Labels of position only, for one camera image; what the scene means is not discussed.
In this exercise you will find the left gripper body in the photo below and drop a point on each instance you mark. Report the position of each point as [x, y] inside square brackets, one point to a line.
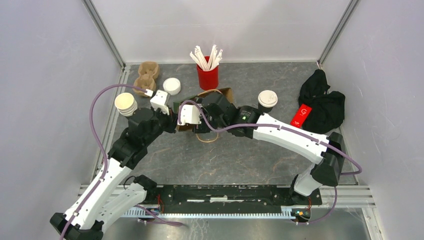
[166, 122]

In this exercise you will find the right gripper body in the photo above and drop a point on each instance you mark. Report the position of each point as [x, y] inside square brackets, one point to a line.
[204, 127]

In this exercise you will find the black paper coffee cup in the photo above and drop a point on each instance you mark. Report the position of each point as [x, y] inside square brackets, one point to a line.
[265, 109]

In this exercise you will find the stack of paper cups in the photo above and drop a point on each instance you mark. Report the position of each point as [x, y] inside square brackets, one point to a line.
[126, 104]

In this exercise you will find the white cup lid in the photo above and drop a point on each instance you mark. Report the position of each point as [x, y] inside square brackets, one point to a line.
[267, 98]

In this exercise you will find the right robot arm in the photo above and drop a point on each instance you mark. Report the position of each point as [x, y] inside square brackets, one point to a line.
[323, 151]

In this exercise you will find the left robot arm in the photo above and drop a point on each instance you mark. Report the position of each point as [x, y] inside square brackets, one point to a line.
[92, 214]

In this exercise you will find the brown paper bag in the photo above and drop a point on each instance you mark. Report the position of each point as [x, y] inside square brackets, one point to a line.
[212, 102]

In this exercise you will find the red straw holder cup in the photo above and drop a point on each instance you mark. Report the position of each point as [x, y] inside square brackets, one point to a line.
[208, 80]

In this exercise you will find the stack of white lids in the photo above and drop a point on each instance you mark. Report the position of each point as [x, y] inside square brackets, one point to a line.
[172, 86]

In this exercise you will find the brown cardboard cup carrier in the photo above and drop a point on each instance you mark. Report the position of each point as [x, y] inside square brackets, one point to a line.
[148, 73]

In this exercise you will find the bundle of wrapped straws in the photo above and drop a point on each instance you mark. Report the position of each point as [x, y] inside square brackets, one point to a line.
[207, 63]

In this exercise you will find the red tag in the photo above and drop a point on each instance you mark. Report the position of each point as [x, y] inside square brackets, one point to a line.
[300, 116]

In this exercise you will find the black cloth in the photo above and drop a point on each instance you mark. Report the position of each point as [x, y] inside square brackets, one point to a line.
[327, 108]

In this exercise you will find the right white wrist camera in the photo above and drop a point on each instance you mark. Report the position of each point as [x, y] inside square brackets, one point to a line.
[188, 114]

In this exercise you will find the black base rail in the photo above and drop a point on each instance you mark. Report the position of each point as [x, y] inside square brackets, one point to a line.
[228, 199]

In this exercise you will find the white cable duct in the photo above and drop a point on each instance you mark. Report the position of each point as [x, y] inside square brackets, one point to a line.
[285, 213]

